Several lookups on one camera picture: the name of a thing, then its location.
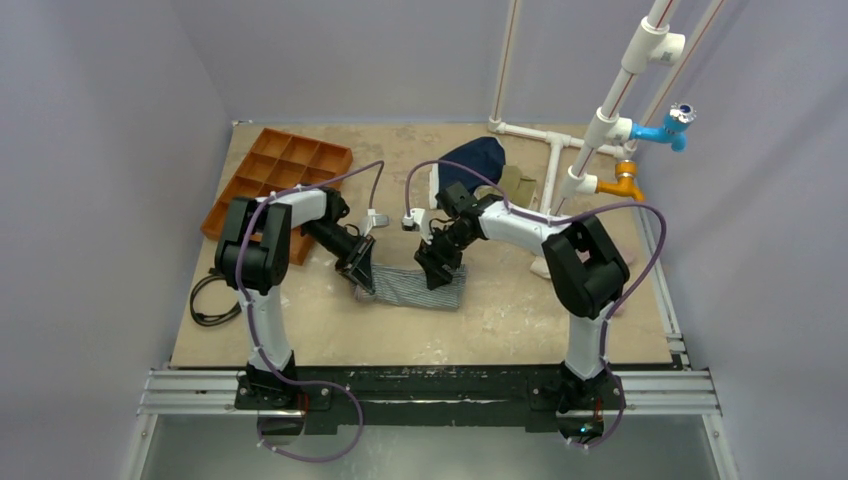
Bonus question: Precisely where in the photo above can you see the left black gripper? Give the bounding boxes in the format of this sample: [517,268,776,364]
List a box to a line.
[302,220,375,295]

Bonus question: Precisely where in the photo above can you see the grey striped underwear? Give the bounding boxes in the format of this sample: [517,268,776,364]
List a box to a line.
[352,265,468,311]

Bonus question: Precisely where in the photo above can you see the navy blue underwear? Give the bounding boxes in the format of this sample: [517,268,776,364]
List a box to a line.
[430,136,506,195]

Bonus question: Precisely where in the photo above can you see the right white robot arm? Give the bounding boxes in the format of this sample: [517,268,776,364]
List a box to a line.
[402,183,630,407]

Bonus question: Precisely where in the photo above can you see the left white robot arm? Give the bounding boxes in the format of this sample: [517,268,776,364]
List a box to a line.
[214,186,375,409]

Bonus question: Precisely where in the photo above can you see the olive green underwear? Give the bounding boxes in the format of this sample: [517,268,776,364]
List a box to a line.
[498,165,537,208]

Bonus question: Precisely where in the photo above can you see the pink underwear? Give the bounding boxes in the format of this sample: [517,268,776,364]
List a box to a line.
[611,246,638,318]

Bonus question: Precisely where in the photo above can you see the orange compartment tray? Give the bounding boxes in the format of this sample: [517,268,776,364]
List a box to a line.
[196,126,353,273]

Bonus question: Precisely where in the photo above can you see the orange plastic faucet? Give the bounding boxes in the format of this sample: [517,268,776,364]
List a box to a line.
[595,160,645,202]

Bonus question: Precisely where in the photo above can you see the blue plastic faucet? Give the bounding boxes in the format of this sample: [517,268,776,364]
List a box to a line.
[629,103,697,153]

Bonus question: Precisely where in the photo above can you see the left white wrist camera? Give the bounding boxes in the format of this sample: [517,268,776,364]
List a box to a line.
[359,208,391,237]

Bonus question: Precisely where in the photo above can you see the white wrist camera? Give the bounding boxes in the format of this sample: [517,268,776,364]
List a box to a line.
[401,208,433,244]
[359,208,391,237]

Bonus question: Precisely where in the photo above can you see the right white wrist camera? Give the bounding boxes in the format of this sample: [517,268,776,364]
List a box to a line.
[401,208,433,244]

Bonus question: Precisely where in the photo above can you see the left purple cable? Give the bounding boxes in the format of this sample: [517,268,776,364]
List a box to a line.
[235,160,387,464]

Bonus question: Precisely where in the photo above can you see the purple cable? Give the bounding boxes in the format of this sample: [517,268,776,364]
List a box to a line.
[404,158,669,452]
[235,160,387,464]

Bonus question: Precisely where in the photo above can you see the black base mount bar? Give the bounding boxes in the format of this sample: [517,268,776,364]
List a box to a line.
[233,363,624,440]

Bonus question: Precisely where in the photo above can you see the black coiled cable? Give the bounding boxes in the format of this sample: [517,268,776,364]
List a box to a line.
[189,267,243,327]

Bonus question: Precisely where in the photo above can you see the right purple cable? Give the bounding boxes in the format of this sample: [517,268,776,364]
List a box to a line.
[404,158,669,452]

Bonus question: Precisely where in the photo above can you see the aluminium rail frame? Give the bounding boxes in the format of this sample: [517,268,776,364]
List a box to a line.
[135,317,723,419]

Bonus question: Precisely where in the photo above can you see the white PVC pipe frame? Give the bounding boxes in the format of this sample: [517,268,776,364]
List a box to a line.
[487,1,724,214]

